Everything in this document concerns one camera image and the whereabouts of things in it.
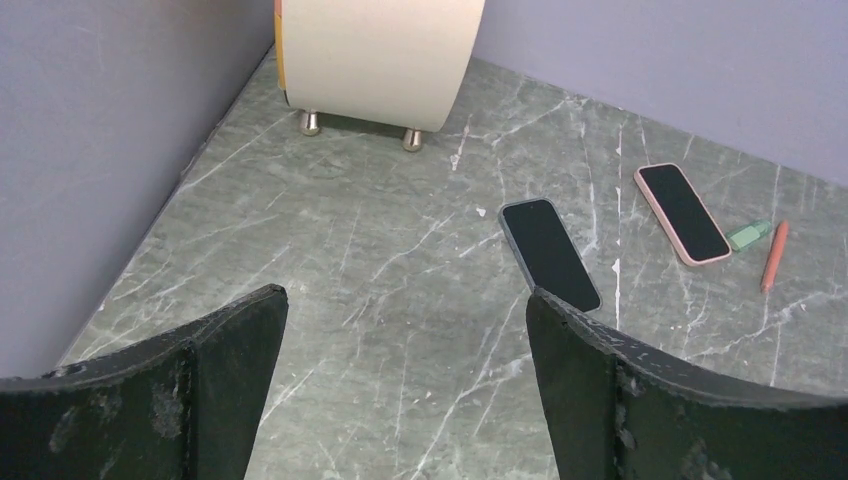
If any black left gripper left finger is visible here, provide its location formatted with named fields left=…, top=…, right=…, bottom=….
left=1, top=284, right=288, bottom=479

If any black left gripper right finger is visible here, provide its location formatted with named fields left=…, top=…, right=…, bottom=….
left=526, top=289, right=847, bottom=479

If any blue phone black screen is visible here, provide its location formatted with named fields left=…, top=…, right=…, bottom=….
left=499, top=198, right=602, bottom=313

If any phone in pink case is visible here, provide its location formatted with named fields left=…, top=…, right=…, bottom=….
left=634, top=163, right=731, bottom=267

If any orange pen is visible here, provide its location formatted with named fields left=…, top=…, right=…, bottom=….
left=760, top=220, right=790, bottom=293

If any cream round cylinder box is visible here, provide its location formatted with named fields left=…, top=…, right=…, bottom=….
left=274, top=0, right=485, bottom=152

